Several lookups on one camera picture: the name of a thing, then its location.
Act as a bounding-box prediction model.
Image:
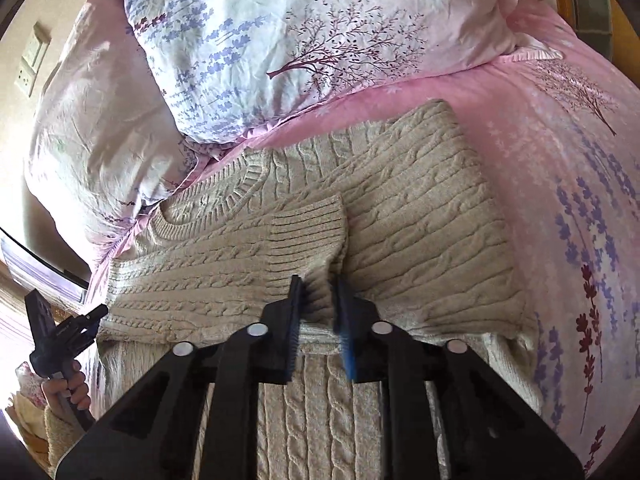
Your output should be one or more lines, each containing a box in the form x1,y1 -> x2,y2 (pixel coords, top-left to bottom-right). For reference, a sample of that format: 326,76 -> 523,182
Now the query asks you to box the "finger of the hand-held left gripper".
52,304 -> 109,348
24,291 -> 53,353

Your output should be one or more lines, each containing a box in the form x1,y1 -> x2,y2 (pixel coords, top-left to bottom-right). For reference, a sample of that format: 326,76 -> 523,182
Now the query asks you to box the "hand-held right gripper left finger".
52,275 -> 303,480

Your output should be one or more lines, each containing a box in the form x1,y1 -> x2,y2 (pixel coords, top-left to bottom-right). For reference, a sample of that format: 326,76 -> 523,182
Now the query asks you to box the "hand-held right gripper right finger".
335,277 -> 586,480

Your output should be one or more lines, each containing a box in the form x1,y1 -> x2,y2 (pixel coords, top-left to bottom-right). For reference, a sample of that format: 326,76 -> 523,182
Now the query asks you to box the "beige cable knit sweater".
92,99 -> 546,480

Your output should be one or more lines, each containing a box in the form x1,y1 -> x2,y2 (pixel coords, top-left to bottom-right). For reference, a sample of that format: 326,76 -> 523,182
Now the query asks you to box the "person's left forearm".
42,402 -> 96,480

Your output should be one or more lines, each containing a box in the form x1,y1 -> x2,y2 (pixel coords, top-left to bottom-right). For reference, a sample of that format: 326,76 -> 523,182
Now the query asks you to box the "person's left hand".
41,359 -> 93,418

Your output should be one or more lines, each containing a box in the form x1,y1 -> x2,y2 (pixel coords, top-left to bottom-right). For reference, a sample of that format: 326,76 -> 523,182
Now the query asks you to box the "dark edged bedside table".
0,227 -> 92,306

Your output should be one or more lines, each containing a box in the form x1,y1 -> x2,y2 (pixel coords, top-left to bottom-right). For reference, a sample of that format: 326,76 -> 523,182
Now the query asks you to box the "pale pink floral pillow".
24,0 -> 211,261

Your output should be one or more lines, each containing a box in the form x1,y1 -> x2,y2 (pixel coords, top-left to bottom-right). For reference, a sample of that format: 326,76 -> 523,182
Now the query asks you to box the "pink floral duvet cover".
85,0 -> 640,480

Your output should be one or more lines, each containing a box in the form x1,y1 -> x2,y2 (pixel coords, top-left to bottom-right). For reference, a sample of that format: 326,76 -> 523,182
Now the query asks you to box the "floral pillow with tree print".
102,0 -> 523,147

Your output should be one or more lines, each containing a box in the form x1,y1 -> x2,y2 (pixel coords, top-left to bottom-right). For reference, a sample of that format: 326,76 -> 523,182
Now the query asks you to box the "white wall socket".
16,57 -> 38,97

